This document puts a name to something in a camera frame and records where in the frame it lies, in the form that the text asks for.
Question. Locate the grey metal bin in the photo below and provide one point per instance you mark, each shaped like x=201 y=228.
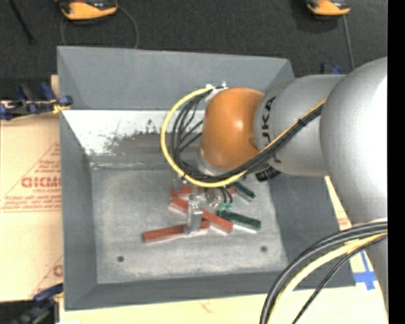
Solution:
x=128 y=201

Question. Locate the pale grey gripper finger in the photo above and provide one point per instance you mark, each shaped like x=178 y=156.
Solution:
x=198 y=219
x=191 y=219

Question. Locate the red-brown flat block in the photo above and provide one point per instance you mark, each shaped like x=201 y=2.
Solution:
x=162 y=234
x=219 y=222

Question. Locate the dark green flat block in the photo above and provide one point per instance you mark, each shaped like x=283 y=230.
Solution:
x=243 y=219
x=246 y=191

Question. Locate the brown cardboard board red print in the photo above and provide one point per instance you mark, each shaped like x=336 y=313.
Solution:
x=27 y=214

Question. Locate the black cylinder on white bracket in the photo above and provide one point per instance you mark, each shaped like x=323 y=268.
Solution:
x=267 y=174

